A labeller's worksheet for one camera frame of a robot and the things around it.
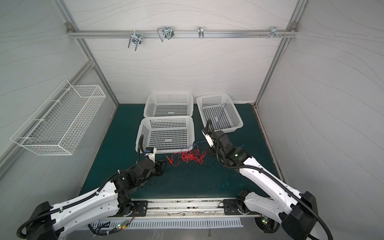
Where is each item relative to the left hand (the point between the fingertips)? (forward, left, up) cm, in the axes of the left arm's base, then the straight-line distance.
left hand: (166, 160), depth 81 cm
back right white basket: (+49, -26, -9) cm, 56 cm away
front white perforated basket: (+22, +5, -8) cm, 24 cm away
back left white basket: (+50, +10, -7) cm, 51 cm away
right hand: (+9, -25, +10) cm, 29 cm away
